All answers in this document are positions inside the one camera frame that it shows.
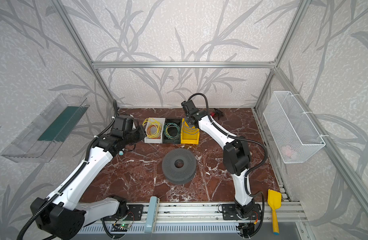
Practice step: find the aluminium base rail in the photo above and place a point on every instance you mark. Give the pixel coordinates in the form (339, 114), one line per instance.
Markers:
(175, 218)

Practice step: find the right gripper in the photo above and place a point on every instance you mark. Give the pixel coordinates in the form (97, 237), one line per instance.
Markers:
(211, 112)

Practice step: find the clear plastic wall tray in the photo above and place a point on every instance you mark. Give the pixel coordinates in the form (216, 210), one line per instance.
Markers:
(40, 141)

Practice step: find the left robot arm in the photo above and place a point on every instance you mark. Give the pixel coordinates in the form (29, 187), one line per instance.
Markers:
(61, 214)

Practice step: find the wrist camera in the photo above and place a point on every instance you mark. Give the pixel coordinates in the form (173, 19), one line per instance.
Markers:
(123, 123)
(189, 107)

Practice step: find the black plastic bin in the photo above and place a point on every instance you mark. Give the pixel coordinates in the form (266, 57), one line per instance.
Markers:
(172, 131)

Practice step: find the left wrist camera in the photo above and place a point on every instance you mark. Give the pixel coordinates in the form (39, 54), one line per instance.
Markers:
(123, 123)

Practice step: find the white wire mesh basket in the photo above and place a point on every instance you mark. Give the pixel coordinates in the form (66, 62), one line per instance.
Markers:
(290, 125)

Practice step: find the yellow plastic bin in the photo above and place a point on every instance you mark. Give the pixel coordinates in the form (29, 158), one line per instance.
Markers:
(189, 135)

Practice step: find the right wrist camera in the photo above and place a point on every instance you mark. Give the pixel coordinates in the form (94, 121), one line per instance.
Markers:
(189, 107)

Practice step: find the pink object in basket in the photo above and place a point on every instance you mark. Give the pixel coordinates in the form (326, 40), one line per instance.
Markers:
(288, 152)

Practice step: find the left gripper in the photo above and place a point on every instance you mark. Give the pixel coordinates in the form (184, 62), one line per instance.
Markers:
(139, 133)

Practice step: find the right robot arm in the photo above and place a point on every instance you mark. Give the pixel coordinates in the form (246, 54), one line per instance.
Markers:
(236, 152)

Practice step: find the grey perforated spool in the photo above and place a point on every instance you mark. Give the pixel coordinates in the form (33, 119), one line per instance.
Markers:
(179, 166)

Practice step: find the green circuit board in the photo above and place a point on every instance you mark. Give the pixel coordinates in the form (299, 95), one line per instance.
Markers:
(121, 227)

